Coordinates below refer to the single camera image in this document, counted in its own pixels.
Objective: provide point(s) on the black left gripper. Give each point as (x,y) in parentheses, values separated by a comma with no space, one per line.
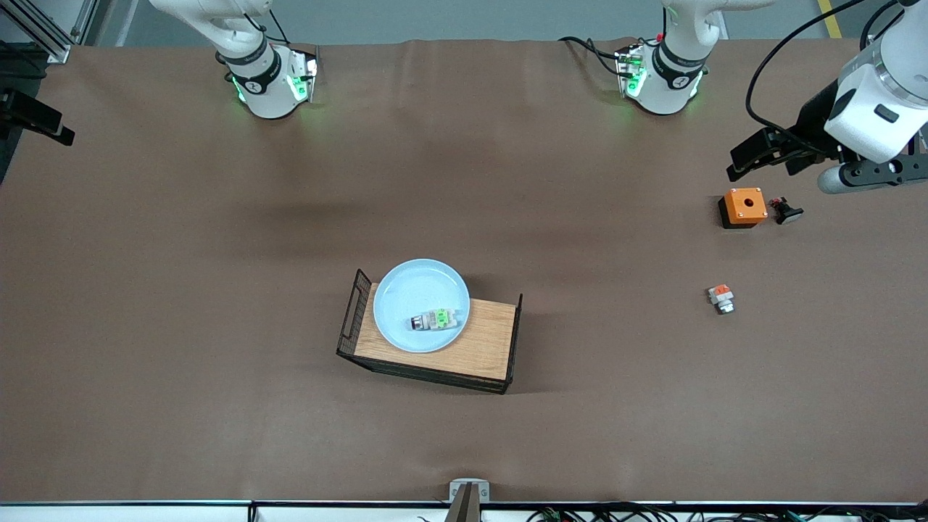
(817,118)

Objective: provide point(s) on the push button with green block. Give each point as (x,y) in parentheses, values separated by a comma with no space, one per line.
(435,320)

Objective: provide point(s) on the light blue round plate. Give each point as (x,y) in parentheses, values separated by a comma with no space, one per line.
(413,290)

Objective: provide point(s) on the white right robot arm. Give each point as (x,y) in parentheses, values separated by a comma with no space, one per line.
(261,87)

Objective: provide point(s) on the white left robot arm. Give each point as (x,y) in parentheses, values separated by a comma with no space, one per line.
(667,80)

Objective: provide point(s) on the black push button head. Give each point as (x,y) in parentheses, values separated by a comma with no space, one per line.
(786,212)

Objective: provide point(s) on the orange push button box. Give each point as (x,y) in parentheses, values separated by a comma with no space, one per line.
(747,206)

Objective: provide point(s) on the orange and grey contact block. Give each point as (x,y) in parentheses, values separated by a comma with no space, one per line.
(721,297)

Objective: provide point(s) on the brown table cover cloth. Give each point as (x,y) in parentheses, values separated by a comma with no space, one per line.
(217,435)

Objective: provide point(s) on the aluminium frame profile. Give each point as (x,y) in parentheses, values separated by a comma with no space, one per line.
(51,40)

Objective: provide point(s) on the white table edge rail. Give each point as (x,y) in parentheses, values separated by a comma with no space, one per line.
(145,513)

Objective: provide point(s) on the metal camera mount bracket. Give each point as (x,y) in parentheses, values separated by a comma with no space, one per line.
(469,500)

